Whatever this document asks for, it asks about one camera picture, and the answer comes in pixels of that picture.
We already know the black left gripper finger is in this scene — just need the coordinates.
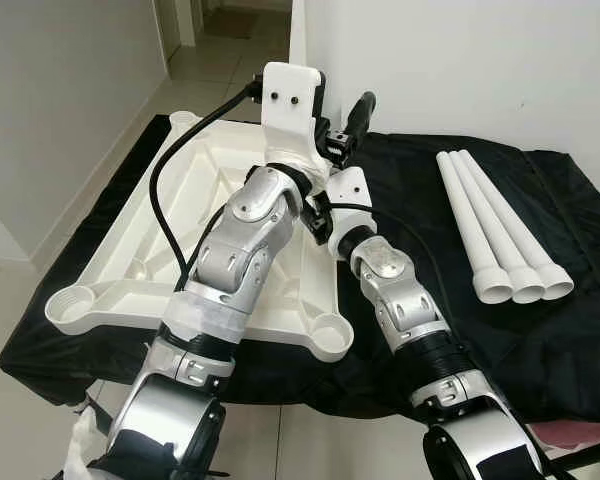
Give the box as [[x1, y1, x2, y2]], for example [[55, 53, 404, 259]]
[[346, 91, 378, 143]]

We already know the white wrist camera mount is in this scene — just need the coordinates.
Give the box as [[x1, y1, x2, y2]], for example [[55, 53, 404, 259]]
[[258, 62, 328, 171], [328, 165, 374, 241]]

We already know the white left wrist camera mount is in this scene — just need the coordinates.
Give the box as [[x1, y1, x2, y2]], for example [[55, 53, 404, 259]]
[[258, 62, 328, 171]]

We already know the pink cushion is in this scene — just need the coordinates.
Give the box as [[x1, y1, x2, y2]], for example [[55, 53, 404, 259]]
[[528, 420, 600, 451]]

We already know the white plastic table leg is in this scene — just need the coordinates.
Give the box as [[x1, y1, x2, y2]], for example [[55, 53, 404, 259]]
[[460, 149, 575, 301], [448, 150, 547, 305], [435, 150, 516, 305]]

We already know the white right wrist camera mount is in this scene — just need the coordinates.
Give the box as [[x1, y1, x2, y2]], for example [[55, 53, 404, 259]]
[[328, 165, 374, 241]]

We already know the black metal table leg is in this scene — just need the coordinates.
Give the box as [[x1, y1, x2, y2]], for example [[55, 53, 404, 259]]
[[555, 440, 600, 473]]

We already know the black cloth table cover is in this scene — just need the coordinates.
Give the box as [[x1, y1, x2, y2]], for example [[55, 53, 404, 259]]
[[0, 113, 600, 421]]

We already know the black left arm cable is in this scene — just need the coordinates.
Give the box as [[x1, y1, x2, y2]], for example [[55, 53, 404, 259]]
[[148, 82, 266, 281]]

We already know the white plastic table top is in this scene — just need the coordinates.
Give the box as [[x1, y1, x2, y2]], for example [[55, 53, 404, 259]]
[[45, 110, 356, 363]]

